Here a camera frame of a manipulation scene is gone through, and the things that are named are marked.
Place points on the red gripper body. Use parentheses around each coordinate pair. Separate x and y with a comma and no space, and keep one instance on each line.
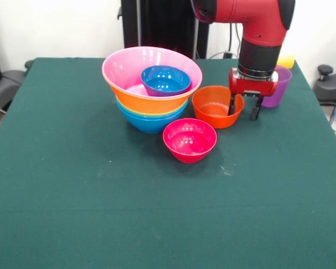
(252,87)

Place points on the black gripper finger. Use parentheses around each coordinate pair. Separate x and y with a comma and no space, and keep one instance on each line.
(232,105)
(256,107)

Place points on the small red-orange bowl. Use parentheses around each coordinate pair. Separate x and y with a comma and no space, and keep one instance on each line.
(210,112)

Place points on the yellow cup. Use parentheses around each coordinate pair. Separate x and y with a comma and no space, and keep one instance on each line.
(287,61)

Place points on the small crimson bowl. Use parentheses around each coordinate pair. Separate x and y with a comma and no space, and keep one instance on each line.
(190,140)

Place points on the small dark blue bowl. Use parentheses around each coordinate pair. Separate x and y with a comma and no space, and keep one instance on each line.
(165,81)

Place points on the large orange bowl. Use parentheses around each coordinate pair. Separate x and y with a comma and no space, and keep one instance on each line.
(154,105)

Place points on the large pink bowl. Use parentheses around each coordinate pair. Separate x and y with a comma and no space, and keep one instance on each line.
(123,73)

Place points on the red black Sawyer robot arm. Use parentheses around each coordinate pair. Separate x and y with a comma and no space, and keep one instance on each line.
(254,30)

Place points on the purple cup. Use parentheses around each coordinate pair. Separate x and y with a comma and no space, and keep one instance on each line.
(280,92)

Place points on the grey base with black knob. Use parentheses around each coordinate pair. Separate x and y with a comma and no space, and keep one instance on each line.
(329,87)
(5,81)

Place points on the dark green table cloth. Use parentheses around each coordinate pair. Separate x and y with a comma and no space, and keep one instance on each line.
(168,210)

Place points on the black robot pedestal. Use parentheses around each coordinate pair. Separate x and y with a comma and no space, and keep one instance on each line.
(162,25)

